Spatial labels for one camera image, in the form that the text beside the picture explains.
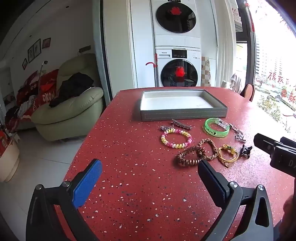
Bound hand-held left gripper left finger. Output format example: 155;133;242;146
25;159;103;241

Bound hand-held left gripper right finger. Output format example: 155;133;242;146
198;160;274;241

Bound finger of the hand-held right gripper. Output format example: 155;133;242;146
253;133;281;155
280;137;296;150

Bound black hair claw clip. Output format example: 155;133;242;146
239;144;253;159

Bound silver chain keychain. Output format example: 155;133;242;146
229;123;246;143

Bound brown spiral hair tie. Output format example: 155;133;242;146
176;146;207;166

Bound pink yellow spiral hair tie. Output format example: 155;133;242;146
161;129;193;149

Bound dark metal hair clip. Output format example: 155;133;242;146
171;119;193;129

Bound grey shallow box tray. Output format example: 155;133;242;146
140;89;228;121

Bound person's right forearm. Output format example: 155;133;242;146
282;195;296;241

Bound red window stickers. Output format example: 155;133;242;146
268;71;296;105

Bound white cloth on chair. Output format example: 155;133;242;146
221;73;242;93

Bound white round container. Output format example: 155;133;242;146
0;130;20;183

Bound checkered cloth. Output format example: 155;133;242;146
201;57;211;88

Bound black clothing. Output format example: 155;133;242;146
49;72;95;108

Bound white curtain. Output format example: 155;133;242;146
216;0;239;88

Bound white washing machine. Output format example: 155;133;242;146
154;46;201;88

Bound metal floor stand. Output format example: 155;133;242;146
39;60;48;93

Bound red hanging decoration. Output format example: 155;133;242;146
243;0;256;32

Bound white tumble dryer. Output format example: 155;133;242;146
151;0;201;48

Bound brown braided bracelet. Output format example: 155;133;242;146
196;138;219;161

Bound yellow cord bracelet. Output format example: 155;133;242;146
217;144;240;168

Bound green translucent bracelet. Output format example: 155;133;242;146
204;118;230;137

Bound red handled mop pole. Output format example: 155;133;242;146
145;53;160;88

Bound black double picture frame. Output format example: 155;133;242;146
28;39;41;63

